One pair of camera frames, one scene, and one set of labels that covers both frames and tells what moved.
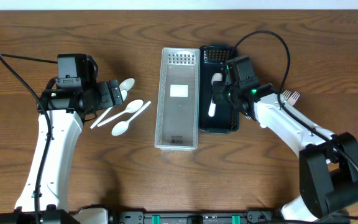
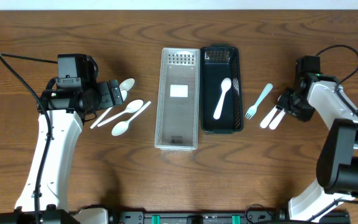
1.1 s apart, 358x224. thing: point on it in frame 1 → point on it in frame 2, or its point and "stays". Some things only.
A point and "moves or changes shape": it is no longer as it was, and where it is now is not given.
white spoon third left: (133, 106) stays
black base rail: (215, 216) stays
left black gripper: (114, 92) stays
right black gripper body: (217, 94) → (289, 101)
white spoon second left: (123, 94) stays
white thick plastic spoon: (216, 77) moves or changes shape
